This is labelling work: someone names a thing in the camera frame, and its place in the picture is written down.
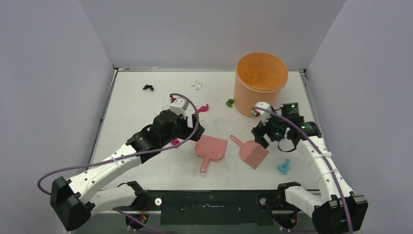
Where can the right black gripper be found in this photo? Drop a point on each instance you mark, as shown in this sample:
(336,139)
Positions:
(267,129)

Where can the white paper scrap far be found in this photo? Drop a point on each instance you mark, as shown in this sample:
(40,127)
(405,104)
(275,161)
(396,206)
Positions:
(197,85)

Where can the white paper scrap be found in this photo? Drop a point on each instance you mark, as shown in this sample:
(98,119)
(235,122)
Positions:
(197,85)
(159,110)

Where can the cyan paper scrap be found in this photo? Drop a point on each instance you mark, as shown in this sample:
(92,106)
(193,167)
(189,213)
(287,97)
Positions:
(284,168)

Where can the magenta paper scrap centre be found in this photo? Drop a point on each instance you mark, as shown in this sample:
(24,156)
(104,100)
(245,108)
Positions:
(203,108)

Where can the green paper scrap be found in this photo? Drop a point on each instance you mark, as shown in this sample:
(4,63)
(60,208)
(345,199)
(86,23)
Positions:
(229,103)

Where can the pink plastic hand brush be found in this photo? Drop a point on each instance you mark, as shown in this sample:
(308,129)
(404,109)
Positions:
(250,152)

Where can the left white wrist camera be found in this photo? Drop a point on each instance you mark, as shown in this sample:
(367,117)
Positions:
(179,107)

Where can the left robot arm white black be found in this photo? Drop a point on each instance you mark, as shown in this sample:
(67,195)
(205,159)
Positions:
(76,199)

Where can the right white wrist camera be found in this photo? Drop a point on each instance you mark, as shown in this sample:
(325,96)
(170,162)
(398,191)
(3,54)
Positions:
(262,110)

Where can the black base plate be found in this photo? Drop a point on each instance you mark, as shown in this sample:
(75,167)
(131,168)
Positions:
(219,207)

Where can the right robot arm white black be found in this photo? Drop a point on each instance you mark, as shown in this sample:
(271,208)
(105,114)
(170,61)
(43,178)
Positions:
(339,209)

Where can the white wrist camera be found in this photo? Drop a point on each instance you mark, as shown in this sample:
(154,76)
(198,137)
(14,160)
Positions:
(262,110)
(179,107)

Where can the small magenta paper scrap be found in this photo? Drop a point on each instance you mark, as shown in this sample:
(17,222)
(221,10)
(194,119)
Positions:
(175,142)

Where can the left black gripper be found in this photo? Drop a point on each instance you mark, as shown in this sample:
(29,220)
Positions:
(187,130)

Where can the pink plastic dustpan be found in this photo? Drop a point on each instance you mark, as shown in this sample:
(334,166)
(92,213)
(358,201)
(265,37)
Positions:
(210,148)

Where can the orange plastic bucket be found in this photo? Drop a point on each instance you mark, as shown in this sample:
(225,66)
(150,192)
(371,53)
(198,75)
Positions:
(259,77)

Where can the black paper scrap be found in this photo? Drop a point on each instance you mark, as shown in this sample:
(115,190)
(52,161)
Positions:
(148,87)

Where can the white paper scrap left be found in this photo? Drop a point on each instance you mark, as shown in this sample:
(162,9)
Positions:
(159,110)

